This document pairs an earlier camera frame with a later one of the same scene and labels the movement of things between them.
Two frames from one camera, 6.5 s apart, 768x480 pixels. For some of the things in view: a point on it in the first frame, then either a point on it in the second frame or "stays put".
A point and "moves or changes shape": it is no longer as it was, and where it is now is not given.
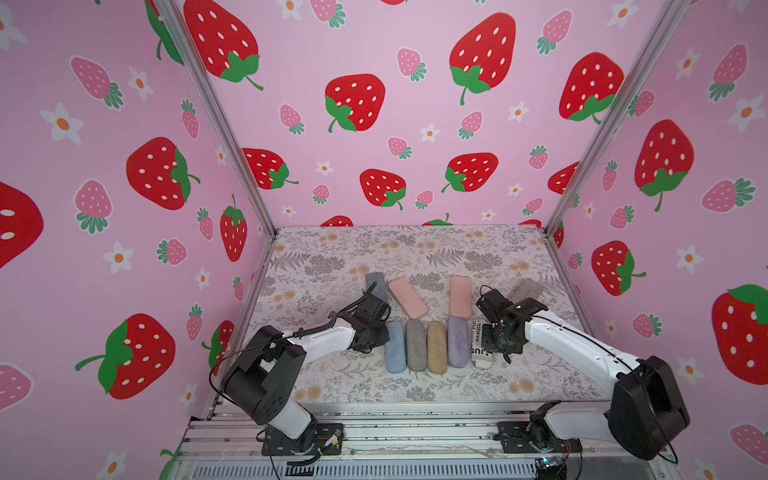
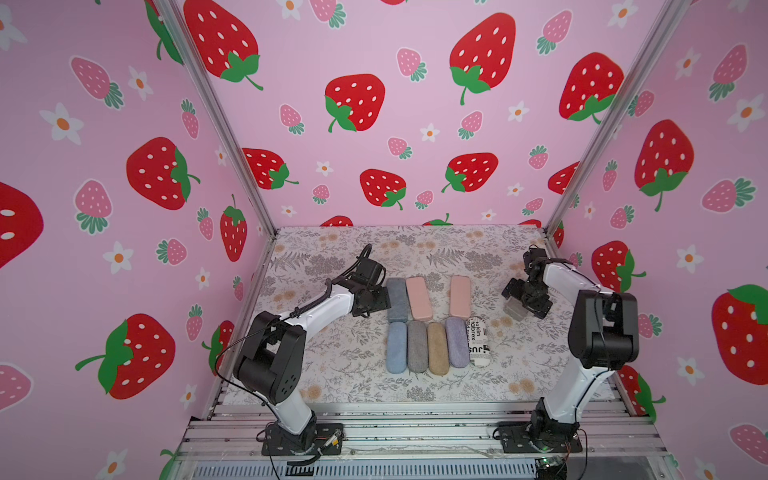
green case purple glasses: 380,290 moves or changes shape
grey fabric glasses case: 416,349 stays put
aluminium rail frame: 397,442 stays put
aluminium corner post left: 173,16 stays put
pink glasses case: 407,296 moves or changes shape
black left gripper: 384,336 -> 383,299
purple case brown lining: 458,342 stays put
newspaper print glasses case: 481,359 stays put
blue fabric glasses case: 395,348 stays put
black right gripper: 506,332 -> 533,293
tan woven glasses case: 437,347 stays put
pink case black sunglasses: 460,296 stays put
